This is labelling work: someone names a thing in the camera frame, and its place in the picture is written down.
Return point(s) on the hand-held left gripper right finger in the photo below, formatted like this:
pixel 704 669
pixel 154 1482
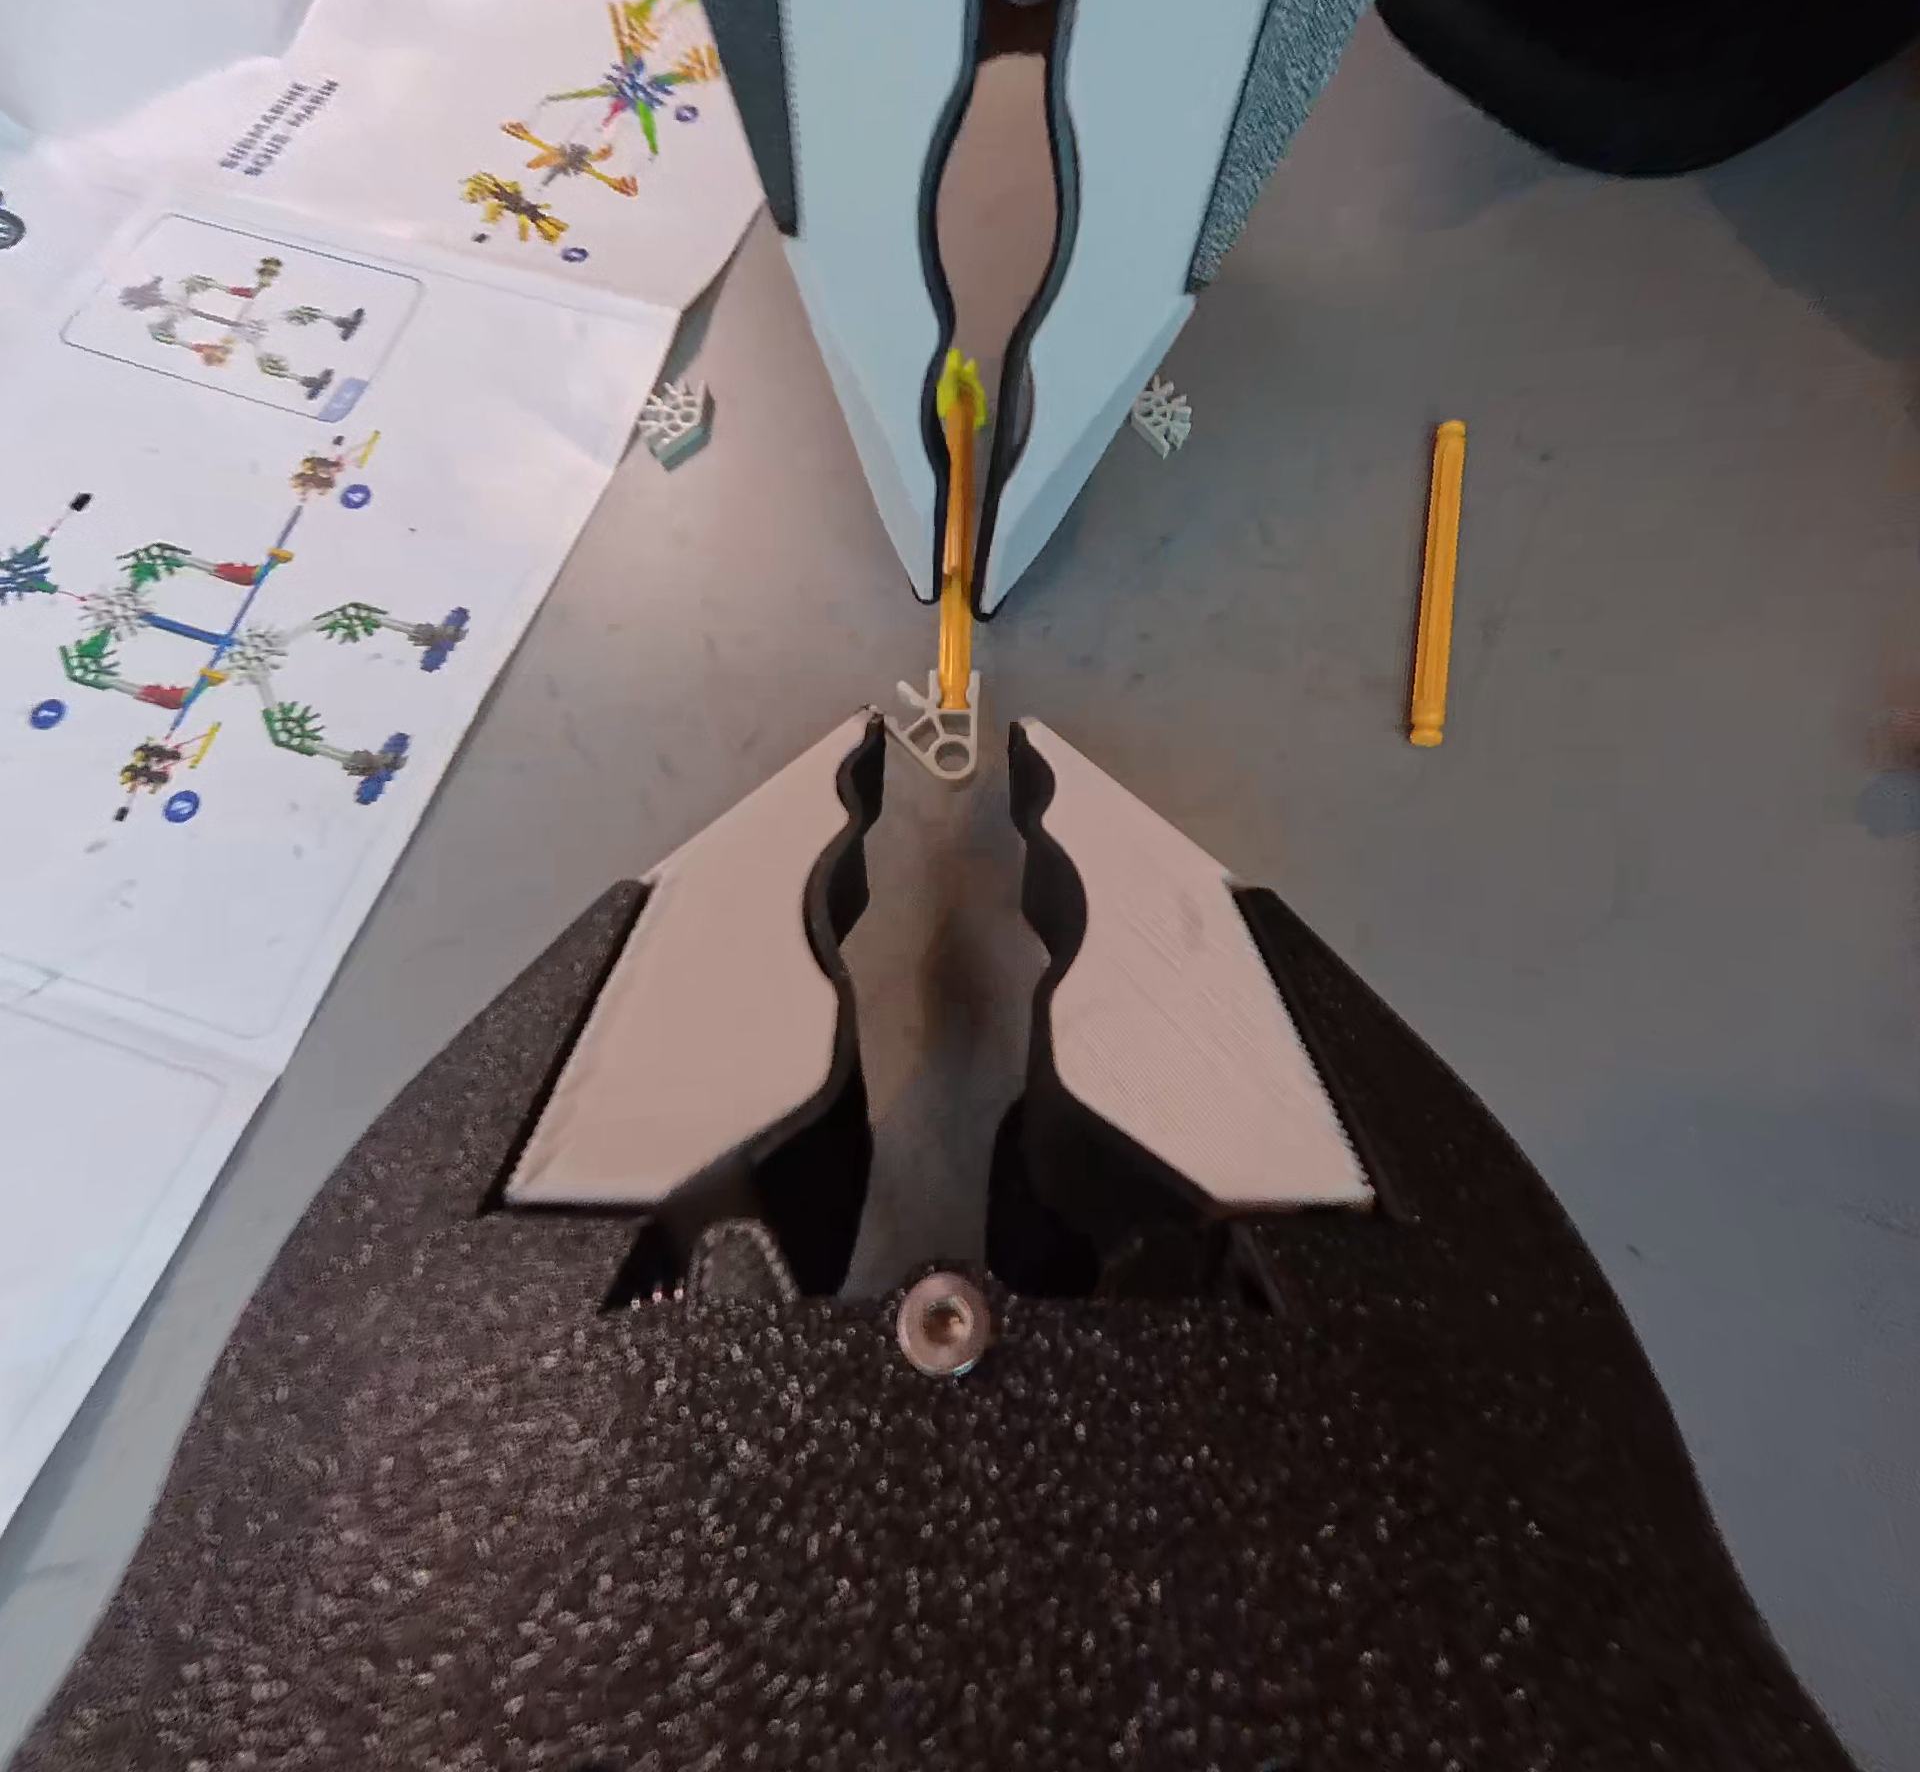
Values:
pixel 1217 1053

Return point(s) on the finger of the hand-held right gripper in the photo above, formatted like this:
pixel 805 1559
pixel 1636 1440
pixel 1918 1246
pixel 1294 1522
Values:
pixel 1156 153
pixel 871 153

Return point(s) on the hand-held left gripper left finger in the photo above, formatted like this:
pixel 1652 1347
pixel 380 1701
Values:
pixel 677 1053

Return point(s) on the small grey toy connector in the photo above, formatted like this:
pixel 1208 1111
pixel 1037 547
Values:
pixel 677 420
pixel 1162 414

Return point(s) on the grey desk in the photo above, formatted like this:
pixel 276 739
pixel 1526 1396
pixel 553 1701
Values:
pixel 1621 902

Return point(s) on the long orange toy rod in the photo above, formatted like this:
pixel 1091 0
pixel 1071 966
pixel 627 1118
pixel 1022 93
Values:
pixel 1439 583

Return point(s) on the printed instruction sheet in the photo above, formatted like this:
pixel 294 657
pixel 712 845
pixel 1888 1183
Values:
pixel 241 542

